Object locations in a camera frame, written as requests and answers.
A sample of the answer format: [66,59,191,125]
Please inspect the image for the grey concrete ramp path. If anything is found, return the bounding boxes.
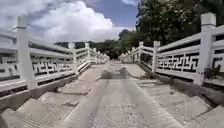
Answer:
[59,61,184,128]

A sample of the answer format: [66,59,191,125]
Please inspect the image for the wood of green trees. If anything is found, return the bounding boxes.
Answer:
[54,0,224,60]

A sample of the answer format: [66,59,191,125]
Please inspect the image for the white stone railing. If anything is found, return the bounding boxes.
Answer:
[0,15,111,98]
[118,12,224,88]

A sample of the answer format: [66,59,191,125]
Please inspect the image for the grey stone steps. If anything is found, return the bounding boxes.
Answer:
[125,63,224,128]
[0,63,108,128]

